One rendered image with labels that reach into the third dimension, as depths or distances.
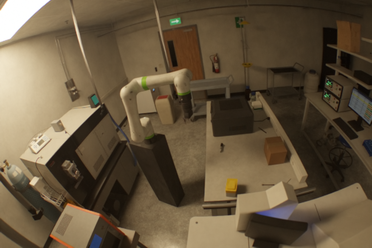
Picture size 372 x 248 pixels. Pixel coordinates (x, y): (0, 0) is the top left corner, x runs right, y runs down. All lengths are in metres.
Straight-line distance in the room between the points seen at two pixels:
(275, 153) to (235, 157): 0.41
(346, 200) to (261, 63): 4.37
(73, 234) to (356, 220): 1.59
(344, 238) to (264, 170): 1.13
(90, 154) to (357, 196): 2.31
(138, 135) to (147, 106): 3.24
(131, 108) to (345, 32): 2.82
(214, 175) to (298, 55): 4.48
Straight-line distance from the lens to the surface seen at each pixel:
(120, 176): 2.46
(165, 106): 3.78
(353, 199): 0.96
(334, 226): 0.74
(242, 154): 1.72
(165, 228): 2.36
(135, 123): 1.37
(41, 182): 2.02
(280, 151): 1.56
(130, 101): 1.27
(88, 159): 2.05
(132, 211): 2.67
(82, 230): 1.39
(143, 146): 1.66
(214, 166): 1.62
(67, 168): 1.77
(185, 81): 1.09
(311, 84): 5.19
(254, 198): 0.58
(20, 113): 2.80
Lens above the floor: 2.12
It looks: 27 degrees down
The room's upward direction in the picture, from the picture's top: 11 degrees counter-clockwise
